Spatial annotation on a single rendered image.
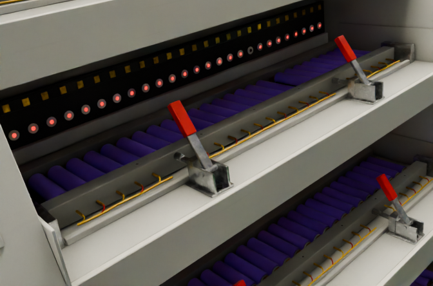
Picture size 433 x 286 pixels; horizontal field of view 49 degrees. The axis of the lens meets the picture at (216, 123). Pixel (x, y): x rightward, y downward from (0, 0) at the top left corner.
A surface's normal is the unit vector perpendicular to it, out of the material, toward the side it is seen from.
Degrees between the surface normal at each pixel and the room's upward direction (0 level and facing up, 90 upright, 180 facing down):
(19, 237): 90
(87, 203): 108
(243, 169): 18
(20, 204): 90
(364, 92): 90
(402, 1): 90
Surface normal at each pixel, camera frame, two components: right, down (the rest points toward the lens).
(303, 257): -0.12, -0.92
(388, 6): -0.74, 0.34
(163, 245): 0.66, 0.21
